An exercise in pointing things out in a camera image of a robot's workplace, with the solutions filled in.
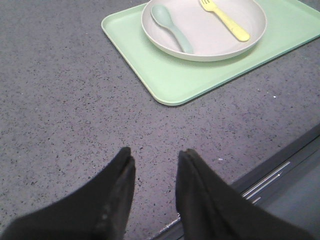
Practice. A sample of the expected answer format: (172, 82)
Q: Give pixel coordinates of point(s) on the pale green spoon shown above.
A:
(162, 17)

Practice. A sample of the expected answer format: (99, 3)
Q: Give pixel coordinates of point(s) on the yellow plastic fork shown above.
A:
(235, 29)

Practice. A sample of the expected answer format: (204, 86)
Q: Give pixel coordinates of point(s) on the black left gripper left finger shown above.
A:
(99, 210)

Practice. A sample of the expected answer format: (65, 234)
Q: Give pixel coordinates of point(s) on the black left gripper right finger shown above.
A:
(210, 209)

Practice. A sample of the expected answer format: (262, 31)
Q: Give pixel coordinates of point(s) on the white round plate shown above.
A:
(208, 36)

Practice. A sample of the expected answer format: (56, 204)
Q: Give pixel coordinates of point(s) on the light green tray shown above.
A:
(172, 81)

